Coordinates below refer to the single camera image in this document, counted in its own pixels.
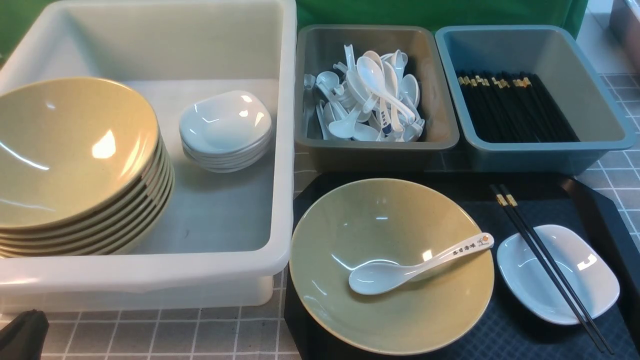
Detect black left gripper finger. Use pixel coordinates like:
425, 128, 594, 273
0, 309, 50, 360

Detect white ceramic soup spoon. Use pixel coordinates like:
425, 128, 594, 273
348, 232, 495, 296

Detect yellow-green noodle bowl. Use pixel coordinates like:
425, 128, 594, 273
289, 178, 495, 356

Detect black chopstick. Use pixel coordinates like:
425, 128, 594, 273
498, 184, 615, 355
489, 184, 607, 354

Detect small white sauce dish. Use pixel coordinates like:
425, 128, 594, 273
497, 224, 620, 326

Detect top stacked yellow bowl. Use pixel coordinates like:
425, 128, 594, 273
0, 77, 160, 231

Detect stack of yellow bowls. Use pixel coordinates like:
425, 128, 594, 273
1, 137, 175, 258

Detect large white plastic tub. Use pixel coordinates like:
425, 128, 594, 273
1, 0, 297, 314

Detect stack of white dishes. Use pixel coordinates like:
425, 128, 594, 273
180, 129, 275, 173

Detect top stacked white dish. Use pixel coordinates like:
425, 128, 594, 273
178, 89, 274, 155

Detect green cloth backdrop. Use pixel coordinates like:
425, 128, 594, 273
0, 0, 590, 56

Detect grey spoon bin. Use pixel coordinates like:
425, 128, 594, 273
295, 24, 460, 173

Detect pile of white spoons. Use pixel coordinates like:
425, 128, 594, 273
302, 45, 438, 142

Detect black serving tray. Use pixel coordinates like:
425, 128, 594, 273
283, 172, 640, 360

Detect pile of black chopsticks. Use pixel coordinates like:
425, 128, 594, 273
455, 70, 579, 144

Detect blue chopstick bin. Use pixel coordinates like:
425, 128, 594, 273
435, 25, 636, 175

